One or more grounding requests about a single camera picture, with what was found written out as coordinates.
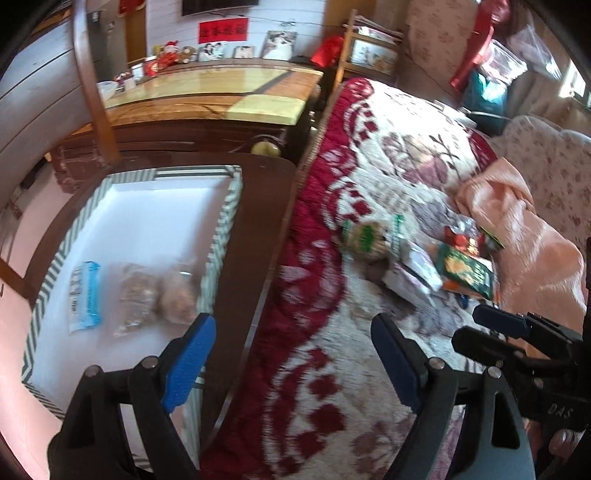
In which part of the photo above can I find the red white floral blanket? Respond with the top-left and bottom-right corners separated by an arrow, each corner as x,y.
198,76 -> 546,480

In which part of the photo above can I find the large wedding photo frame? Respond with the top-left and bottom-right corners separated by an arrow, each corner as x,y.
261,30 -> 297,61

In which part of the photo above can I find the green white striped box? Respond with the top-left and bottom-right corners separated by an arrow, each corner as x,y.
21,164 -> 244,421

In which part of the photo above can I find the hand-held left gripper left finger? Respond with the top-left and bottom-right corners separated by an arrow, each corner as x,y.
48,313 -> 218,480

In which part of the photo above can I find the red gift bag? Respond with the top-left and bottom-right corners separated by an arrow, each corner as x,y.
310,36 -> 345,68

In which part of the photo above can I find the person's right hand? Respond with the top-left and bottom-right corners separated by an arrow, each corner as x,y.
547,427 -> 585,462

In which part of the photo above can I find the red hanging bag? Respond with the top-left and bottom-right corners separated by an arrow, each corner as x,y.
450,0 -> 513,90

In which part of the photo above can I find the red snack packet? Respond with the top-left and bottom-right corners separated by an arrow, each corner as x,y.
443,217 -> 485,257

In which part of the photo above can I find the blue white snack packet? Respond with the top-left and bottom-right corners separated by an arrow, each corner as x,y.
69,261 -> 103,335

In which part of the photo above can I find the dark green small packet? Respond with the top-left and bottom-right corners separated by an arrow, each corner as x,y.
478,226 -> 506,252

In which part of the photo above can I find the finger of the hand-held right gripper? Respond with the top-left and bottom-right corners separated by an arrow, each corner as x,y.
451,327 -> 546,377
472,305 -> 585,344

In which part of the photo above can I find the couple photo frame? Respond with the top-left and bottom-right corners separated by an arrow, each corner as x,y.
198,42 -> 228,62

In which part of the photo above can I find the yellow round object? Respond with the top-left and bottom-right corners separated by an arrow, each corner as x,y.
250,140 -> 282,158

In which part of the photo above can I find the black television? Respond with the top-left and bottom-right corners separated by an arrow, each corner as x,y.
181,0 -> 259,17

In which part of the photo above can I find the wooden cabinet with marble top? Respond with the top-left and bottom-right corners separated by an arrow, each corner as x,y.
51,65 -> 324,185

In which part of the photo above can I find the clear plastic bag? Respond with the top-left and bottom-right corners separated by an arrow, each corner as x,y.
480,39 -> 529,86

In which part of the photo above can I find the floral fabric cushion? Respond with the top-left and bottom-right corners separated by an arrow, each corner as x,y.
489,115 -> 591,245

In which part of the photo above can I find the green snack packet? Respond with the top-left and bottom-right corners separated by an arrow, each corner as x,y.
429,242 -> 497,301

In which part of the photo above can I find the clear bag of pastry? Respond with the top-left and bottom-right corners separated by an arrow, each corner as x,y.
111,262 -> 160,337
157,263 -> 206,326

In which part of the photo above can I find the teal bag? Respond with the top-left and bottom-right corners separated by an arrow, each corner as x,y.
466,69 -> 511,114

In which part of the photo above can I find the red doll figure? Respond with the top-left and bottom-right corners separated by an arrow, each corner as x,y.
154,41 -> 182,70

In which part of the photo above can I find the white pink snack packet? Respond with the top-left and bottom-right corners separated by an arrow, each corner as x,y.
397,240 -> 446,294
381,268 -> 437,315

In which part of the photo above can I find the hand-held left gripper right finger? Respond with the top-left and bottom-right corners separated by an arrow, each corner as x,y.
370,313 -> 536,480

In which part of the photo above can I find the wooden chair with grey back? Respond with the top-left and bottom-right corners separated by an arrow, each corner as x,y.
0,0 -> 123,195

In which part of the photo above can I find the peach cloth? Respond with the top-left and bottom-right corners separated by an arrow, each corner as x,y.
455,157 -> 587,324

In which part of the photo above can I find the round cracker packet green label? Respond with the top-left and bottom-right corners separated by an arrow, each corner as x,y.
339,215 -> 407,261

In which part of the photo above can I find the wooden shelf rack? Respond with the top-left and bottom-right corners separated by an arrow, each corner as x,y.
335,9 -> 404,84

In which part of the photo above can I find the red wall sign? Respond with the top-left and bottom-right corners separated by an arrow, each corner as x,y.
198,18 -> 249,43

